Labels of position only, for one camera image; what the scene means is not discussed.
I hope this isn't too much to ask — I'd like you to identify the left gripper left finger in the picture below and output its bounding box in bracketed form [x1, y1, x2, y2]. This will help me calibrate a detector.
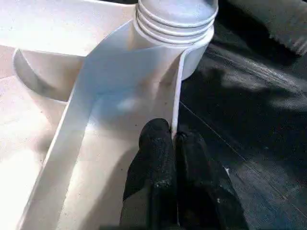
[119, 118, 178, 230]

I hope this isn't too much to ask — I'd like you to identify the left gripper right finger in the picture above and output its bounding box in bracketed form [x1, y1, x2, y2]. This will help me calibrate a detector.
[175, 130, 248, 230]

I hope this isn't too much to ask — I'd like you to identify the white plastic table top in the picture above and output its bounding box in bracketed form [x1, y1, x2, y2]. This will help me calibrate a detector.
[0, 0, 214, 230]

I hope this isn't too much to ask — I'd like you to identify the white plastic table leg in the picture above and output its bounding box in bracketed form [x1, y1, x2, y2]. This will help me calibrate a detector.
[136, 0, 219, 46]

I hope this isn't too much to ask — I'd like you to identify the black work mat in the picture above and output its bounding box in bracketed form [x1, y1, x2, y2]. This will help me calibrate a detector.
[174, 0, 307, 230]

